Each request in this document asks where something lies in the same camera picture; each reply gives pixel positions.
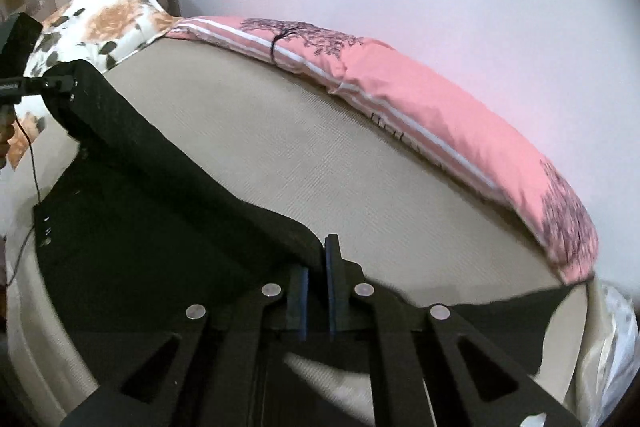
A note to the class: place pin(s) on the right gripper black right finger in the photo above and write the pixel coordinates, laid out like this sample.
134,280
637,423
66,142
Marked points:
465,365

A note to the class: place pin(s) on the beige woven bed mat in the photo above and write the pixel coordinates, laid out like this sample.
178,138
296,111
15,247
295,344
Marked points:
282,143

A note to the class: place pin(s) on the white floral pillow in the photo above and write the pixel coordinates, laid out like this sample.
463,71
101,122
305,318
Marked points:
101,32

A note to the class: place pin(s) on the pink striped rolled quilt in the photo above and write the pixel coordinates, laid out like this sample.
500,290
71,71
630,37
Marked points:
428,113

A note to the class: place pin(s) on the person's left hand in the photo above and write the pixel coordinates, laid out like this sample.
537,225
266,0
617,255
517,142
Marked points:
7,119

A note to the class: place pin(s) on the white dotted bedding heap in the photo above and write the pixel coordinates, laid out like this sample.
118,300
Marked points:
609,357

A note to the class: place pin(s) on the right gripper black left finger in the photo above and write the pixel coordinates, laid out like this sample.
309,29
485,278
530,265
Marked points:
224,375

